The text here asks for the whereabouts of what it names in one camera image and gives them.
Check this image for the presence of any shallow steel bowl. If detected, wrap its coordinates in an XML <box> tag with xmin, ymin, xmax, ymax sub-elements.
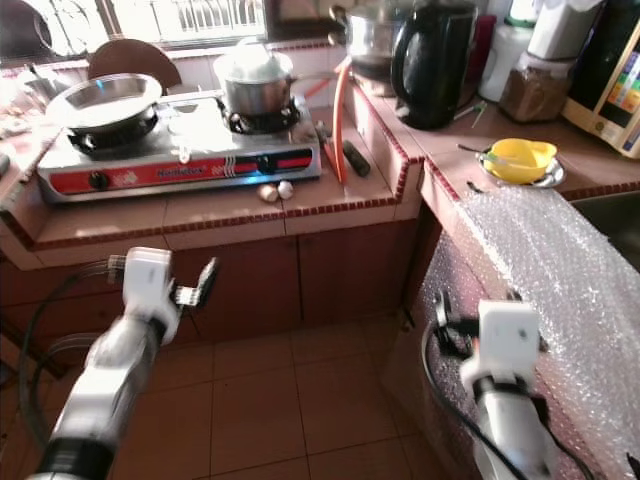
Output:
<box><xmin>477</xmin><ymin>150</ymin><xmax>566</xmax><ymax>191</ymax></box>

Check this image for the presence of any yellow plastic spouted bowl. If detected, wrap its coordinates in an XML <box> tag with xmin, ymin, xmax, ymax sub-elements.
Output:
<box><xmin>485</xmin><ymin>138</ymin><xmax>558</xmax><ymax>184</ymax></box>

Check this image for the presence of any brown cabinet front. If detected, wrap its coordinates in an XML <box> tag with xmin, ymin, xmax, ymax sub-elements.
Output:
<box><xmin>0</xmin><ymin>215</ymin><xmax>446</xmax><ymax>381</ymax></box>

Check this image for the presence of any clear bubble wrap sheet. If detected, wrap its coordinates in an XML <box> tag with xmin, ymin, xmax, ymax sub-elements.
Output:
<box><xmin>380</xmin><ymin>185</ymin><xmax>640</xmax><ymax>480</ymax></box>

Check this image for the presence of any steel and red gas stove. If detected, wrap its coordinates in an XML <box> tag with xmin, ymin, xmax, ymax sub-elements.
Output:
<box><xmin>35</xmin><ymin>95</ymin><xmax>323</xmax><ymax>206</ymax></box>

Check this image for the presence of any steel sink basin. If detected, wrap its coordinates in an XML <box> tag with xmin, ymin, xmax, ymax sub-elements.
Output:
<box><xmin>565</xmin><ymin>190</ymin><xmax>640</xmax><ymax>241</ymax></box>

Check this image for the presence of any small steel pot with lid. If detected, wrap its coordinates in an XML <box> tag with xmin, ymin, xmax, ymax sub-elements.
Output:
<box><xmin>213</xmin><ymin>40</ymin><xmax>331</xmax><ymax>119</ymax></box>

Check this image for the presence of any jar of brown powder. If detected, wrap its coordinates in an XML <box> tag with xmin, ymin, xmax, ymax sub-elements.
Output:
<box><xmin>498</xmin><ymin>52</ymin><xmax>576</xmax><ymax>123</ymax></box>

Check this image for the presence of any steel frying pan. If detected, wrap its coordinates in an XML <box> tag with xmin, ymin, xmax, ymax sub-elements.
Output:
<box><xmin>45</xmin><ymin>73</ymin><xmax>226</xmax><ymax>133</ymax></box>

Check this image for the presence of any round brown wooden board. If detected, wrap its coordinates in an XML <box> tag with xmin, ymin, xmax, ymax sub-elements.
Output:
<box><xmin>87</xmin><ymin>40</ymin><xmax>181</xmax><ymax>89</ymax></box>

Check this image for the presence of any white jug with green lid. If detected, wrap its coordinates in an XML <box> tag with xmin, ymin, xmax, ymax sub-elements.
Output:
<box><xmin>480</xmin><ymin>0</ymin><xmax>536</xmax><ymax>103</ymax></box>

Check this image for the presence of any black electric kettle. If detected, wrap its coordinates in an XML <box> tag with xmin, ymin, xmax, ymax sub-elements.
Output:
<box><xmin>390</xmin><ymin>0</ymin><xmax>481</xmax><ymax>131</ymax></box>

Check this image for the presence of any dark red canister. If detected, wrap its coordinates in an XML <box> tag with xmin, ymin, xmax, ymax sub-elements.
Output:
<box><xmin>472</xmin><ymin>12</ymin><xmax>498</xmax><ymax>86</ymax></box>

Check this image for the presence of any window with white grille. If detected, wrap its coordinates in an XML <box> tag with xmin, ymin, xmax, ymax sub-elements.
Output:
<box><xmin>105</xmin><ymin>0</ymin><xmax>266</xmax><ymax>46</ymax></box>

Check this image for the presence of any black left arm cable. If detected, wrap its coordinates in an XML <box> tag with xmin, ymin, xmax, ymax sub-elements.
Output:
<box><xmin>15</xmin><ymin>258</ymin><xmax>131</xmax><ymax>451</ymax></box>

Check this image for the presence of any dark handled knife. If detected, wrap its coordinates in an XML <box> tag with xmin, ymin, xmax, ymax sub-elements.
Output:
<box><xmin>342</xmin><ymin>140</ymin><xmax>373</xmax><ymax>179</ymax></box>

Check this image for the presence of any orange gas hose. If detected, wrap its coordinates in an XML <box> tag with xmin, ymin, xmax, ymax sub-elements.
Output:
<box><xmin>335</xmin><ymin>55</ymin><xmax>356</xmax><ymax>186</ymax></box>

